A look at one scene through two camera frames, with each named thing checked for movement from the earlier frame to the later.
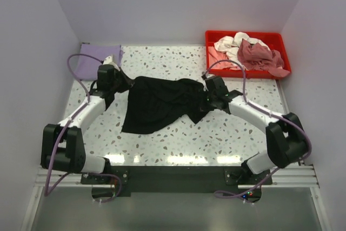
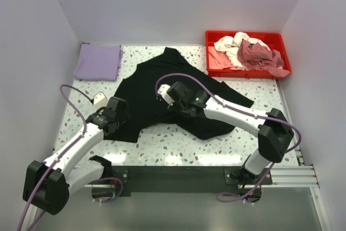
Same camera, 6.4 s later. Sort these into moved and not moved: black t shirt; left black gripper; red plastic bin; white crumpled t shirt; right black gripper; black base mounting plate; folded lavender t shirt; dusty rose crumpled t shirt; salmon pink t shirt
Moved: right black gripper; black t shirt; left black gripper
Not moved: folded lavender t shirt; red plastic bin; dusty rose crumpled t shirt; black base mounting plate; salmon pink t shirt; white crumpled t shirt
